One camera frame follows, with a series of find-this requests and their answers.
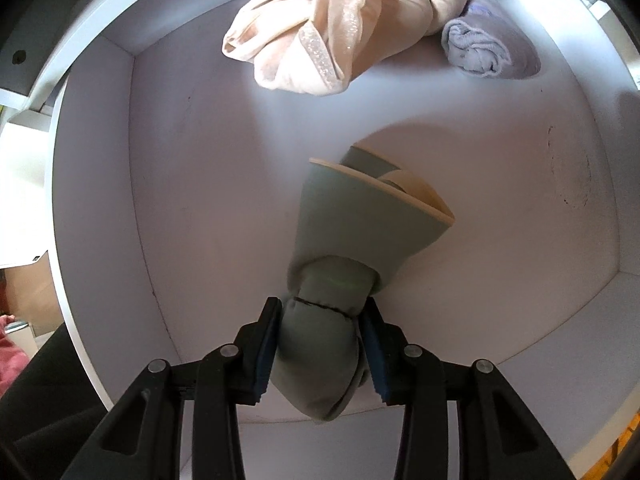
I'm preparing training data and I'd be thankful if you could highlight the beige satin garment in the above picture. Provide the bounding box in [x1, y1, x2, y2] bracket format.
[221, 0, 468, 97]

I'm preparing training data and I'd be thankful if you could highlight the lavender cloth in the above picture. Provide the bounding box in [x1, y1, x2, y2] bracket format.
[441, 0, 542, 81]

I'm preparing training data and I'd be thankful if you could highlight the grey-green padded garment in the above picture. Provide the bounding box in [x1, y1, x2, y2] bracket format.
[274, 156, 456, 425]

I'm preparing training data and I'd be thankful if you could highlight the white cabinet drawer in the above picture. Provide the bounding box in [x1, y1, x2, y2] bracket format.
[30, 0, 640, 480]

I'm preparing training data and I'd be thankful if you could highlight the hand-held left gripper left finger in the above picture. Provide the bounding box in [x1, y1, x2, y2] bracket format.
[62, 296, 283, 480]

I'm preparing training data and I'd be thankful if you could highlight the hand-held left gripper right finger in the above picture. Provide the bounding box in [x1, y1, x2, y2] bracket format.
[361, 297, 571, 480]

